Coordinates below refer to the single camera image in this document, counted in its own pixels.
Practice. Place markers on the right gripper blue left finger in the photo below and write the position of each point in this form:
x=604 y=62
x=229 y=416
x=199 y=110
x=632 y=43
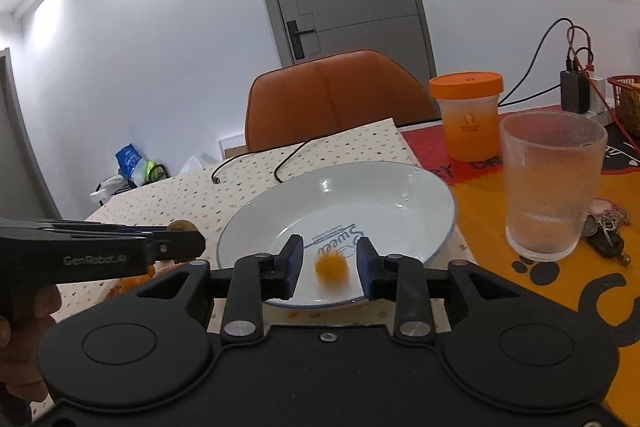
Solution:
x=287 y=267

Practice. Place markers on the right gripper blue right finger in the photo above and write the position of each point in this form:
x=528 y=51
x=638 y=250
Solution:
x=370 y=269

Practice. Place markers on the small kumquat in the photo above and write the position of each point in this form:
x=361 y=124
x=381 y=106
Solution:
x=332 y=268

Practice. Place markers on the large orange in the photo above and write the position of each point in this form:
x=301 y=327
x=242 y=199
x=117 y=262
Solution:
x=128 y=283

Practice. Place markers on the person's left hand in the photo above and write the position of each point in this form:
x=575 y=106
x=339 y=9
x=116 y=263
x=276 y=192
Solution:
x=31 y=316

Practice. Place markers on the white ceramic plate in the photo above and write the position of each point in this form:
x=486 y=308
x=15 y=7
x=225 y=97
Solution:
x=401 y=209

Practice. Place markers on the blue plastic bag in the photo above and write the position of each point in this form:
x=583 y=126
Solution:
x=130 y=162

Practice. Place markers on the white framed board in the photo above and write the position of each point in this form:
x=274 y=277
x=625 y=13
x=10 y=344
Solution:
x=232 y=146

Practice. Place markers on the clear plastic bag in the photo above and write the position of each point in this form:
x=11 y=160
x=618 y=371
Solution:
x=193 y=163

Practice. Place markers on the black metal shelf rack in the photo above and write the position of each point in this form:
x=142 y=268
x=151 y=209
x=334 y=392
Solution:
x=147 y=172

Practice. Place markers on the orange leather chair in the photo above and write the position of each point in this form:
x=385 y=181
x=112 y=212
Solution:
x=330 y=95

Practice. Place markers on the orange lidded plastic jar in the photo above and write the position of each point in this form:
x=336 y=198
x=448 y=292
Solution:
x=468 y=104

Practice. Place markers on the ribbed clear glass cup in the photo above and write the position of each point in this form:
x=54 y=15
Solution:
x=552 y=163

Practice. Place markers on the orange red cat placemat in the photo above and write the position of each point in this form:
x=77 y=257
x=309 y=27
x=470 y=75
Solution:
x=584 y=281

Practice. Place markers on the key bunch with fob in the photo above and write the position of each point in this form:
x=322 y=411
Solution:
x=601 y=230

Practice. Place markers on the black charger adapter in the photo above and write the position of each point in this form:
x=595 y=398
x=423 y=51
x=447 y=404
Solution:
x=575 y=92

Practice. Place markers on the white power strip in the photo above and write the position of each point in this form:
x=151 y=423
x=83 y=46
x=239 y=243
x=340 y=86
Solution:
x=598 y=95

